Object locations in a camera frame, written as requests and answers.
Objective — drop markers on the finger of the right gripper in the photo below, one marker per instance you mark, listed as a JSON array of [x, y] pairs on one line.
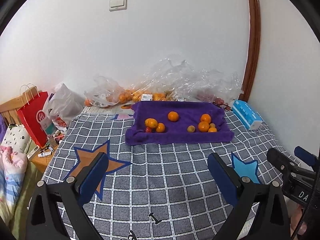
[[306, 156]]

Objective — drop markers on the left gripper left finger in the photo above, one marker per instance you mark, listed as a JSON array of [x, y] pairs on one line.
[[44, 220]]

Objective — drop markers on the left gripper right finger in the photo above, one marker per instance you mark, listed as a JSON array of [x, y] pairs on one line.
[[271, 220]]

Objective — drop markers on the large textured mandarin orange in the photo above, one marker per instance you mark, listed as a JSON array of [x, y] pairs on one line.
[[203, 126]]

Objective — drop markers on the medium orange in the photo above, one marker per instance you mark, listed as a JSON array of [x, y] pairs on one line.
[[206, 118]]

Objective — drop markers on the yellow-green fruit front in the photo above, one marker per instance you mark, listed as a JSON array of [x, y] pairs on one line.
[[191, 129]]

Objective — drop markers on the small oval kumquat orange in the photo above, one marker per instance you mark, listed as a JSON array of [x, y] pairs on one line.
[[151, 123]]

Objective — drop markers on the smooth oval orange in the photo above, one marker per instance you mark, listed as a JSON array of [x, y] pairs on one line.
[[173, 116]]

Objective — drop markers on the person's right hand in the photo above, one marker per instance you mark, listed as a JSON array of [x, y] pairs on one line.
[[296, 215]]

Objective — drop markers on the wooden bedside table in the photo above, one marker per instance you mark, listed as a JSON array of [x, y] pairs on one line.
[[41, 157]]

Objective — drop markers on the pink blue blanket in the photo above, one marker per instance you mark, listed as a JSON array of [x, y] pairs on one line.
[[13, 167]]

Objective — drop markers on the blue tissue pack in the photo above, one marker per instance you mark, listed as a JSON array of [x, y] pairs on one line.
[[247, 115]]

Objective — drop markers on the white patterned pillow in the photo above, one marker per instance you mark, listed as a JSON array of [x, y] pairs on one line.
[[17, 138]]

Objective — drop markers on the grey checked bedspread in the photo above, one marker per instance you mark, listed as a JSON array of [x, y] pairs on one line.
[[167, 191]]

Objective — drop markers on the red paper shopping bag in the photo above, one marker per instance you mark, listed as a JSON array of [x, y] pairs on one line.
[[32, 103]]

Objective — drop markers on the white grey plastic bag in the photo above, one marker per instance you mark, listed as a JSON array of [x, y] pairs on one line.
[[62, 106]]

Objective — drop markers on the purple towel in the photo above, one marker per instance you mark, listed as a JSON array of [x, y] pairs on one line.
[[176, 132]]

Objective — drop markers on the plastic bag of oranges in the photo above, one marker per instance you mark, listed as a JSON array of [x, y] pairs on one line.
[[107, 92]]

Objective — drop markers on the clear plastic bag heap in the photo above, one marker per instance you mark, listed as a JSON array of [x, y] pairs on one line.
[[179, 80]]

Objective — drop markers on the brown wooden door frame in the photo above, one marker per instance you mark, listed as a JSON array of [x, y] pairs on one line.
[[253, 48]]

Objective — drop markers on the white wall switch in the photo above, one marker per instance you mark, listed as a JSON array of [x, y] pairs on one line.
[[116, 5]]

